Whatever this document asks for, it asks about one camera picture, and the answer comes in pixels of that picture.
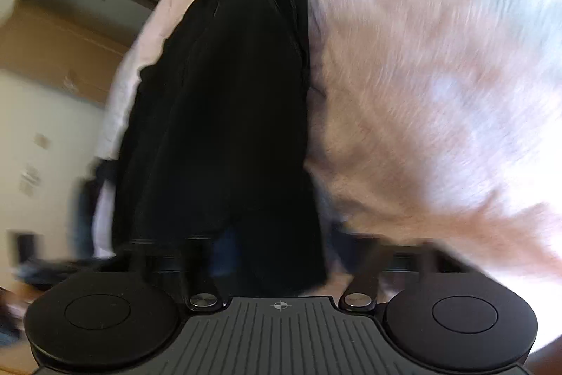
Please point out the pink textured bedspread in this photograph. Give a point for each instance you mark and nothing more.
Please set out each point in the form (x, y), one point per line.
(430, 94)

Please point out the black jacket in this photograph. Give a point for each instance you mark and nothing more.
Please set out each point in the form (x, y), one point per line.
(210, 116)

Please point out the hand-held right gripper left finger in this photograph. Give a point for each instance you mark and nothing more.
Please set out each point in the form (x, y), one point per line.
(203, 299)

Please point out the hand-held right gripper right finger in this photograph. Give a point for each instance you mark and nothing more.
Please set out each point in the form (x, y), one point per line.
(356, 299)

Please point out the brown wooden door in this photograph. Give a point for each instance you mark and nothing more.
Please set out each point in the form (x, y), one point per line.
(79, 28)

